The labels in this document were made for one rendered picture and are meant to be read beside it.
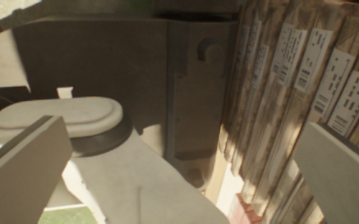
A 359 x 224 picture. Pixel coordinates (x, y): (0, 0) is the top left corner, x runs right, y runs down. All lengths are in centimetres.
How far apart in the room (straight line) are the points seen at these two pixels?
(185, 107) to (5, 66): 38
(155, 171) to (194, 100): 24
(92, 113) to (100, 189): 12
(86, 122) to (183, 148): 30
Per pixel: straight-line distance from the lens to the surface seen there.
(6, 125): 39
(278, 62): 47
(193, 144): 56
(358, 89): 34
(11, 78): 53
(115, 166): 32
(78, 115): 36
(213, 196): 95
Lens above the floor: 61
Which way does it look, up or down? 57 degrees down
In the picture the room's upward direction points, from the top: 158 degrees clockwise
